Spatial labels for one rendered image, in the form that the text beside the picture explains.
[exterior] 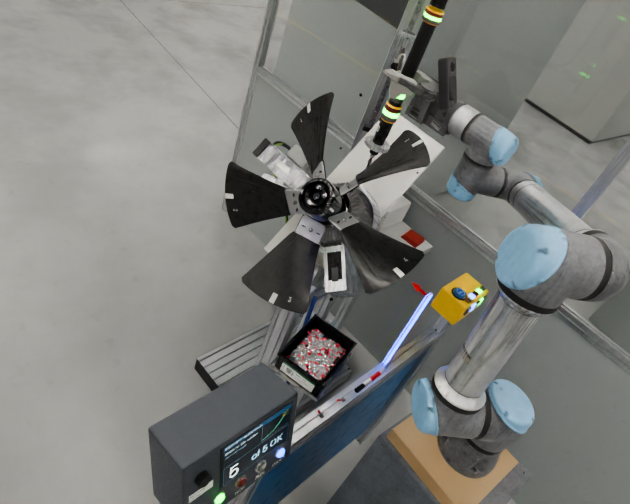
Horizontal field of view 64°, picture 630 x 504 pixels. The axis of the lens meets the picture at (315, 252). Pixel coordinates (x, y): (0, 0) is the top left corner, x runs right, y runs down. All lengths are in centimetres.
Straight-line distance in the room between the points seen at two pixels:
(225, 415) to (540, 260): 60
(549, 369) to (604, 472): 44
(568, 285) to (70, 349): 212
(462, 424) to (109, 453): 153
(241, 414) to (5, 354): 174
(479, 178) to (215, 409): 77
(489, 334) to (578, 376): 122
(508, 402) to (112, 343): 186
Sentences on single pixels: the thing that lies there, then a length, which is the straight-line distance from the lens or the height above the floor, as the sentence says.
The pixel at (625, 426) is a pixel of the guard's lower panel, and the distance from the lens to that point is 226.
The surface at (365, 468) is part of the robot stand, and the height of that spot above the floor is 86.
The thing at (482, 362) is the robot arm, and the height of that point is 140.
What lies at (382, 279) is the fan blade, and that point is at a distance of 144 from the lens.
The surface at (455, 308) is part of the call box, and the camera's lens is 170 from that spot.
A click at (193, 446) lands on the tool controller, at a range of 93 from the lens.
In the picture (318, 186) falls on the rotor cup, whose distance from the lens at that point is 155.
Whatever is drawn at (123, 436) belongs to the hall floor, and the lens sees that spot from 233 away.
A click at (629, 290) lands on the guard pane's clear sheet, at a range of 202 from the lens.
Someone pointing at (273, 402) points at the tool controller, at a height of 125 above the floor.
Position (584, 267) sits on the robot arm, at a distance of 94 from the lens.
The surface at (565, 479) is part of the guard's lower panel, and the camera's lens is 252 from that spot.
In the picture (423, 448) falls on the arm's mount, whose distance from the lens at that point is 133.
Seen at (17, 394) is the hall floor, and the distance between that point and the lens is 246.
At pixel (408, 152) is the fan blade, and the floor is 141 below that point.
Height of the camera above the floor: 208
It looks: 40 degrees down
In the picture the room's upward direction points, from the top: 22 degrees clockwise
